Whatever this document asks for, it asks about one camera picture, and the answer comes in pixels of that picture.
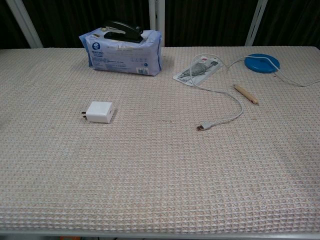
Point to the beige waffle tablecloth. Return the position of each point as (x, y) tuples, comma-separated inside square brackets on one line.
[(150, 162)]

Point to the flat white printed package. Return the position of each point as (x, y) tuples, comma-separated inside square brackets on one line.
[(202, 70)]

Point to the black pleated curtain panel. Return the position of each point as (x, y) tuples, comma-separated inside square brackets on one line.
[(10, 32), (75, 17), (292, 22), (207, 22)]

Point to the wooden pencil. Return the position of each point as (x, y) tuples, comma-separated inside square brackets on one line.
[(246, 94)]

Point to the blue round disc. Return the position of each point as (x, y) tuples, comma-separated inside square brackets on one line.
[(257, 65)]

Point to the white metal frame post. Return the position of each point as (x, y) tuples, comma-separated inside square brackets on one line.
[(156, 22), (25, 23), (255, 25)]

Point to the blue tissue pack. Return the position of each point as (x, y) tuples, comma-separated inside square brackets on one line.
[(125, 58)]

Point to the white charger cube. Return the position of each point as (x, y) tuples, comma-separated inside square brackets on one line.
[(100, 112)]

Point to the black stapler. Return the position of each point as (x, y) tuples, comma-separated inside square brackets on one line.
[(130, 32)]

